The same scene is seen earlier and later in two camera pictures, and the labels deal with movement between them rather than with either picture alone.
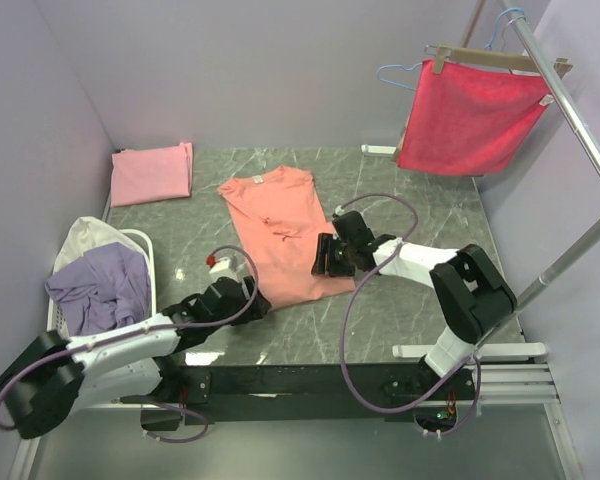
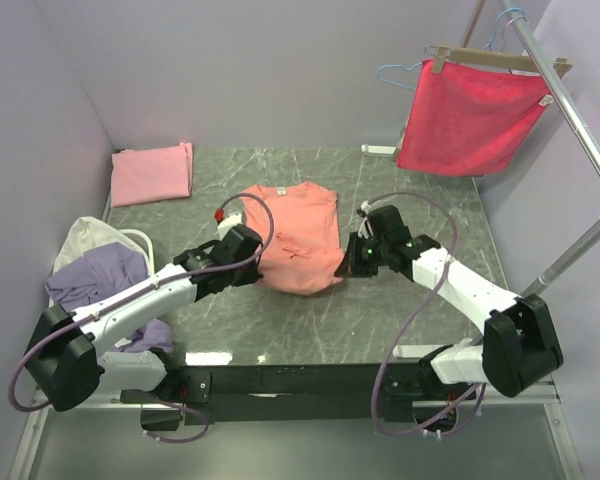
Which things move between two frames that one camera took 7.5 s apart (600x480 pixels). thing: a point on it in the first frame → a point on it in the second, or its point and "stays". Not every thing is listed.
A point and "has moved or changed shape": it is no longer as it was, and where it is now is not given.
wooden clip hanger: x=445 y=55 stays
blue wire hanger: x=418 y=65 stays
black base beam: x=233 y=393 stays
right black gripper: x=326 y=246 → x=351 y=264
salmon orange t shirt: x=280 y=218 has moved or changed shape
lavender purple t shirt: x=104 y=289 stays
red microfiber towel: x=469 y=119 stays
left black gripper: x=258 y=310 → x=250 y=276
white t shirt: x=85 y=234 stays
